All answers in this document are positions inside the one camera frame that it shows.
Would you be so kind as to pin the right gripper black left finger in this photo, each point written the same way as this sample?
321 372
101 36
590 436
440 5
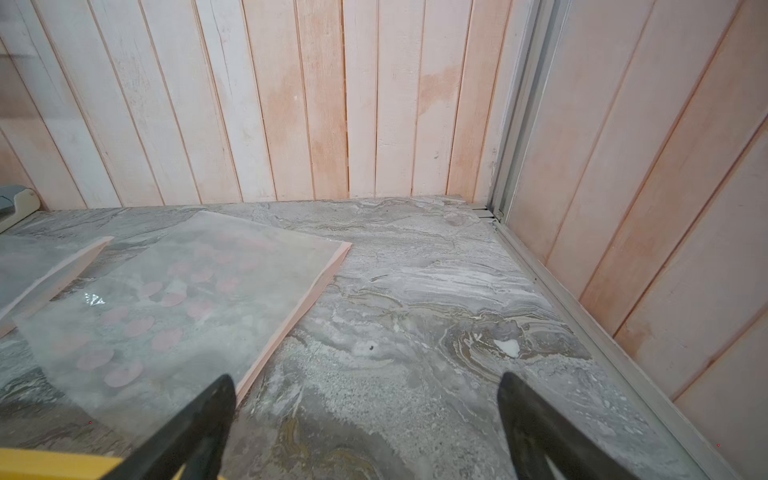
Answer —
189 446

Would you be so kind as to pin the yellow plastic tray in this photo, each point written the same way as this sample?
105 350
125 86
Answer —
35 464

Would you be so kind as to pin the clear zipper bag pink zip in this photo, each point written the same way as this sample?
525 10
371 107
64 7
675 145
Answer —
33 271

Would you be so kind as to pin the clear zipper bag pink dots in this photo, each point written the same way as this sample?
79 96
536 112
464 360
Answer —
215 296

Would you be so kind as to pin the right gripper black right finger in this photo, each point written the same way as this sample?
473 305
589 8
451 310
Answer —
543 444

